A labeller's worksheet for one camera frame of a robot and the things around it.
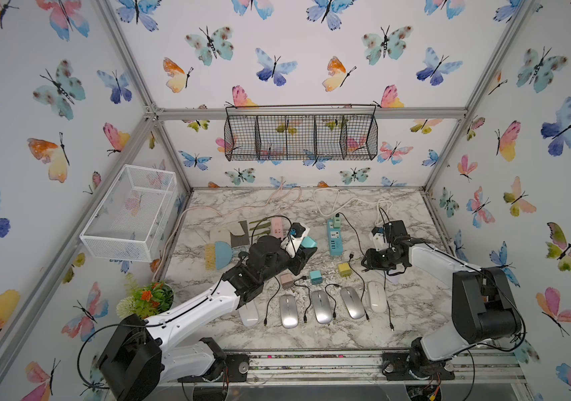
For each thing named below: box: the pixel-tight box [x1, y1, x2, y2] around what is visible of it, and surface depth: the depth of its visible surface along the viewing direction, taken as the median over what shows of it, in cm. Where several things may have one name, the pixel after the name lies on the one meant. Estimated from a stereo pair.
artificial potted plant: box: [116, 272, 175, 320], surface depth 72 cm
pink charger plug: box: [280, 272, 294, 290], surface depth 91 cm
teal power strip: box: [327, 215, 344, 257], surface depth 102 cm
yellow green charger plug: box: [338, 262, 352, 280], surface depth 95 cm
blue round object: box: [204, 240, 233, 270], surface depth 100 cm
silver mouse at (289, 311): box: [279, 294, 299, 330], surface depth 85 cm
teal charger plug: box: [309, 269, 324, 285], surface depth 93 cm
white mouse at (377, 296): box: [367, 280, 387, 314], surface depth 87 cm
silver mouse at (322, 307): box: [311, 289, 333, 325], surface depth 87 cm
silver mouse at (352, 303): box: [339, 286, 365, 320], surface depth 88 cm
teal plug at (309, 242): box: [301, 235, 319, 249], surface depth 75 cm
